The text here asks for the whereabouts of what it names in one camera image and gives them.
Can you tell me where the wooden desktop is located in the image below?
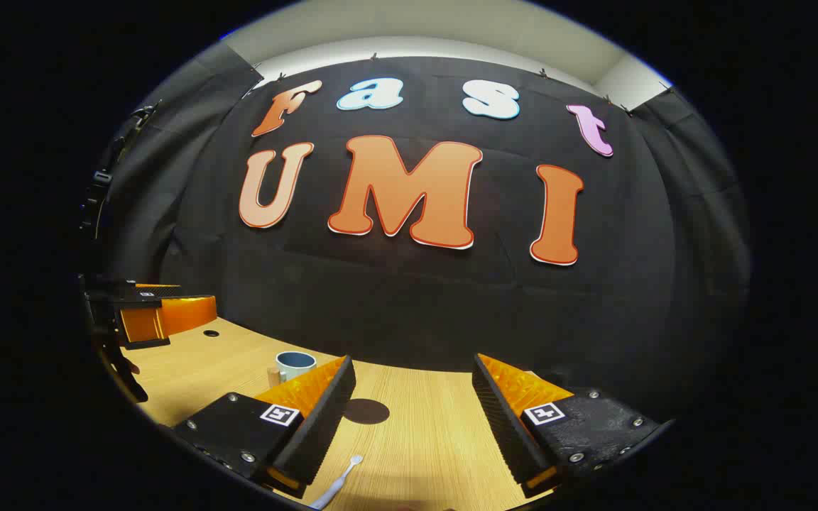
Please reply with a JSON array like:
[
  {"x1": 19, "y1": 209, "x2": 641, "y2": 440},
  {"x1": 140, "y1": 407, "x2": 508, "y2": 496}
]
[{"x1": 107, "y1": 316, "x2": 573, "y2": 511}]

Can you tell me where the pale blue cup wooden handle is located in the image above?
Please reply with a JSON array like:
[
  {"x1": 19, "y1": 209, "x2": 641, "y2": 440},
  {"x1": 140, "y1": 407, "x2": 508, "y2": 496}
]
[{"x1": 268, "y1": 351, "x2": 317, "y2": 388}]

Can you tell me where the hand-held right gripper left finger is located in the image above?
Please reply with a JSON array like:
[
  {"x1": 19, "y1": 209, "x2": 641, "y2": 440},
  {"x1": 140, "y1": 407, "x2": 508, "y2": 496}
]
[{"x1": 173, "y1": 355, "x2": 357, "y2": 499}]

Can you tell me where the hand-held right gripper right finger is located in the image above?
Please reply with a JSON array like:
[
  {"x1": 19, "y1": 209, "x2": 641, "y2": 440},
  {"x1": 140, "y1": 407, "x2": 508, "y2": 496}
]
[{"x1": 471, "y1": 353, "x2": 665, "y2": 499}]

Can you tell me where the black backdrop cloth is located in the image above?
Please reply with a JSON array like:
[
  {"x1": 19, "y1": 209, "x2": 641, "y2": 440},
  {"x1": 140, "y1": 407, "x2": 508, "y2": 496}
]
[{"x1": 100, "y1": 43, "x2": 754, "y2": 427}]

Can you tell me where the white toothbrush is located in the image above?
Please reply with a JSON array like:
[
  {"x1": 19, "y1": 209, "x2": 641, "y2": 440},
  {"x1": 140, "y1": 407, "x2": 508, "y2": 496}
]
[{"x1": 310, "y1": 455, "x2": 364, "y2": 510}]

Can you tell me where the dark brown round coaster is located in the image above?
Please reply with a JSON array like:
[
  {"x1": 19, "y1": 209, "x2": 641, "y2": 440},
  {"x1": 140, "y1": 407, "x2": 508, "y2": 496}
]
[{"x1": 344, "y1": 398, "x2": 391, "y2": 426}]

